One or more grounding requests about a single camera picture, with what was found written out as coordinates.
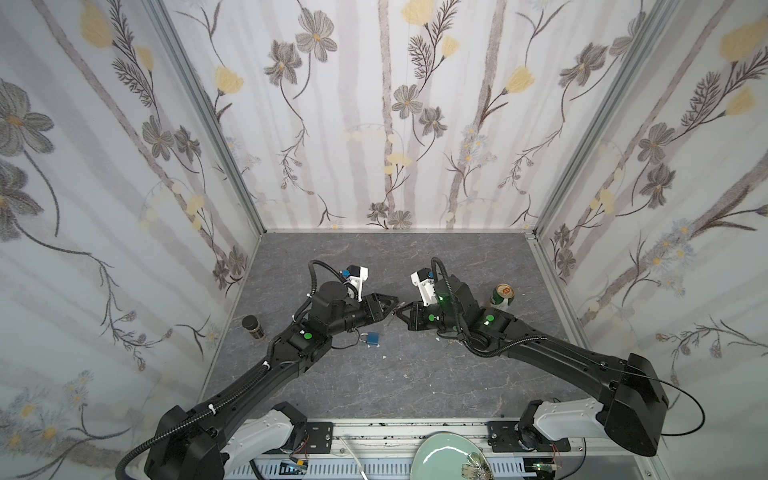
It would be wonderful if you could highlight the blue padlock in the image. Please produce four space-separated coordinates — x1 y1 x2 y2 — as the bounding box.
360 332 381 348

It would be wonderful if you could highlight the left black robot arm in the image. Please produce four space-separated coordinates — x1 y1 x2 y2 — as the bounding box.
115 260 399 479

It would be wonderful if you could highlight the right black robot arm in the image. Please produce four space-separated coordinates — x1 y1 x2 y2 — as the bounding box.
396 257 670 457

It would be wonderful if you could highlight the small dark jar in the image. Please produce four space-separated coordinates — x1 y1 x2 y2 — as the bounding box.
241 315 265 340

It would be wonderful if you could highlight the light green plate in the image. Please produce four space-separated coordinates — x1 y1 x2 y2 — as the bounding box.
410 432 494 480

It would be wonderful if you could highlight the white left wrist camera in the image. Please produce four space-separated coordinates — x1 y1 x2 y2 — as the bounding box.
342 265 369 301

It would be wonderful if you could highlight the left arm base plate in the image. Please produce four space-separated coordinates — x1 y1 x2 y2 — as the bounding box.
281 422 334 455

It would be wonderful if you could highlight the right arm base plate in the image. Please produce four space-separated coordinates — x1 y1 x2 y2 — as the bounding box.
486 419 571 453

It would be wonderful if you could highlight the white vented cable duct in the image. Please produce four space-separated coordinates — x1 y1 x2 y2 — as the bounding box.
227 458 529 480

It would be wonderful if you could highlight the aluminium frame rail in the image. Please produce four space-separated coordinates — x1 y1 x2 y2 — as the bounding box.
222 412 669 479

